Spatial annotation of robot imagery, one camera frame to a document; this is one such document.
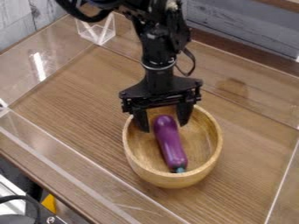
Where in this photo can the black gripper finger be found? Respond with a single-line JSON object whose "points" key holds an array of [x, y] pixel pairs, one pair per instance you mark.
{"points": [[184, 112], [142, 120]]}

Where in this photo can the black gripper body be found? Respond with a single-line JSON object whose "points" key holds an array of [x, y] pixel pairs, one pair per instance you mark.
{"points": [[161, 89]]}

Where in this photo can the purple toy eggplant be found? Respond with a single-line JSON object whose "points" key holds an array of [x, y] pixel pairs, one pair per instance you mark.
{"points": [[170, 142]]}

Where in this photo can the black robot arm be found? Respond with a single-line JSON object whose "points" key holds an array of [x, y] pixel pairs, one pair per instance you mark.
{"points": [[165, 36]]}

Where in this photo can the brown wooden bowl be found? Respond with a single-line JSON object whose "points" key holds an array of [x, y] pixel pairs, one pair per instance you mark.
{"points": [[202, 140]]}

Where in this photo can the yellow black device corner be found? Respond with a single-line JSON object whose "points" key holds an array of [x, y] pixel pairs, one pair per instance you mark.
{"points": [[49, 210]]}

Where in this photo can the clear acrylic tray enclosure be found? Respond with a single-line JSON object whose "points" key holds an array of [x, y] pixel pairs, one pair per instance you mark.
{"points": [[63, 120]]}

